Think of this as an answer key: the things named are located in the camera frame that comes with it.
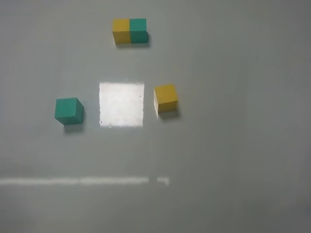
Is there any green template block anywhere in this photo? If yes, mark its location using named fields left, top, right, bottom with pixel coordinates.
left=129, top=18, right=148, bottom=44

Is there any green loose block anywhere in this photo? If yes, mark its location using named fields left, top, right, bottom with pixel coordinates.
left=54, top=98, right=84, bottom=125

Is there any yellow template block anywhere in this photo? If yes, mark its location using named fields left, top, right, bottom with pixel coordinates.
left=112, top=18, right=131, bottom=45

